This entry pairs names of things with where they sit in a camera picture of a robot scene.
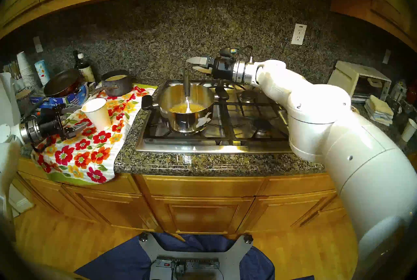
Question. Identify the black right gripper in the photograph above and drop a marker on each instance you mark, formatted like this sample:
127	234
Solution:
223	69

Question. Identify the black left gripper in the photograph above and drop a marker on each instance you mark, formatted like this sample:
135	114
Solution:
52	127

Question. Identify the white paper cup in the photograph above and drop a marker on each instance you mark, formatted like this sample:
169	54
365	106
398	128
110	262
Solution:
97	116
409	131

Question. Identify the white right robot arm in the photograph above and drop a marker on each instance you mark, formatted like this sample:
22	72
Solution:
325	113

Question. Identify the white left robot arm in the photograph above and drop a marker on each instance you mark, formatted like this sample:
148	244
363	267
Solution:
8	165

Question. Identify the stainless steel pot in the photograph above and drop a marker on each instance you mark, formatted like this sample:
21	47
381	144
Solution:
182	123

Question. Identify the blue aluminium foil box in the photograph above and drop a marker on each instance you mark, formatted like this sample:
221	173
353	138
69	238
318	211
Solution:
76	98

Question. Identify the floral kitchen towel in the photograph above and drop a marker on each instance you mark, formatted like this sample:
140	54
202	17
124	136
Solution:
91	152

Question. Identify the red frying pan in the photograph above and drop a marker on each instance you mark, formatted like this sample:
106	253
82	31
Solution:
62	83

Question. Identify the white-capped labelled glass bottle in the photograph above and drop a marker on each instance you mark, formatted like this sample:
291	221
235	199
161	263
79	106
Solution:
85	72

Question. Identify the small dark saucepan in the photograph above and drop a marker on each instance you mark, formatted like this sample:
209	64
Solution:
120	87

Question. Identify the blue patterned paper cup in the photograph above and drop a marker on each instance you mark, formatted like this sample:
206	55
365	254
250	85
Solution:
41	72

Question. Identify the patterned ceramic bowl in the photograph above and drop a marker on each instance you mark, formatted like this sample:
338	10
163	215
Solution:
22	93

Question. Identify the dark-capped glass bottle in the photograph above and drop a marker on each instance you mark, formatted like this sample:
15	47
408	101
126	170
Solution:
75	57

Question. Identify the white utensil mug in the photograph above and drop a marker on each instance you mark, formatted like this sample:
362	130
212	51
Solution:
18	82

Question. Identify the stack of white paper cups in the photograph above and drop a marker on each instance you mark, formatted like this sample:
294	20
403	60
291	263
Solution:
26	70

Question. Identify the white paper towel roll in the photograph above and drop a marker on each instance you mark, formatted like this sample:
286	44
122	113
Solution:
6	103

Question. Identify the stainless gas cooktop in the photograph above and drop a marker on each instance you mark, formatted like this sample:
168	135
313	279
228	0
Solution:
247	119

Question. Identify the wooden base cabinets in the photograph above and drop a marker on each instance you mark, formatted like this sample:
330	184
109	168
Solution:
202	207

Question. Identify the white toaster oven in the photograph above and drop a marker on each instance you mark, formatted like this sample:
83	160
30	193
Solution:
348	77

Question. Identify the dark blue floor cloth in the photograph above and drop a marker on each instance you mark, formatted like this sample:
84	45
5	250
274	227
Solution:
123	259

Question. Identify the stack of folded cloths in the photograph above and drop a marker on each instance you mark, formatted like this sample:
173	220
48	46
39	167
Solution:
379	110

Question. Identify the grey power strip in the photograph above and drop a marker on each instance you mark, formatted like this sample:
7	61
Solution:
195	263

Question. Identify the white house-shaped container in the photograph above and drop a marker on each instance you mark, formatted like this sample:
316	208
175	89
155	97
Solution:
398	90

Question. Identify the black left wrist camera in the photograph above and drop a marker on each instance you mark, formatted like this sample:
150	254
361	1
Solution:
47	113

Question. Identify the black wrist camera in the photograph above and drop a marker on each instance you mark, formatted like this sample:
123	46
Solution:
226	53
47	113

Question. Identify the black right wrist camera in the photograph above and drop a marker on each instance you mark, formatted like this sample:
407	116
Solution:
226	53

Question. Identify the white wall switch plate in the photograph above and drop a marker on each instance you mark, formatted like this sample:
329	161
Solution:
386	56
37	44

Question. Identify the white wall power outlet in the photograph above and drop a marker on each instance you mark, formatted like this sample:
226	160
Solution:
298	34

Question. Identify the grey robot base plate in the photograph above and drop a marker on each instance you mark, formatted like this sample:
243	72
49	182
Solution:
234	259

